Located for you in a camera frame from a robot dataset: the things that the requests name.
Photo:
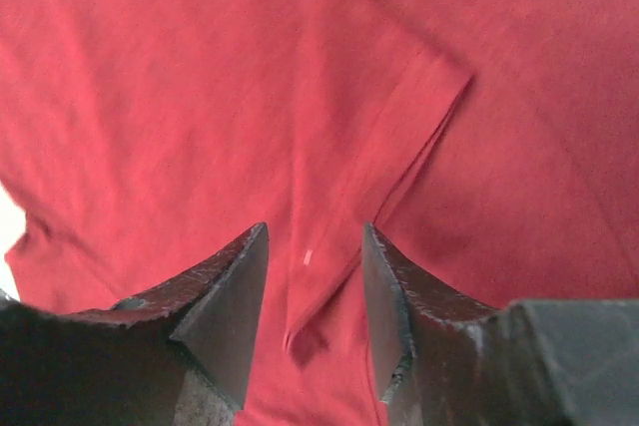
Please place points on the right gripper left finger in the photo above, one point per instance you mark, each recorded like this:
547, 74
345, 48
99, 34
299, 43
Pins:
179, 353

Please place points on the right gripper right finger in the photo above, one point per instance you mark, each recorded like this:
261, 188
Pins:
441, 357

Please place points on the dark red t shirt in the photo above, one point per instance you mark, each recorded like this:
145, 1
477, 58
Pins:
495, 142

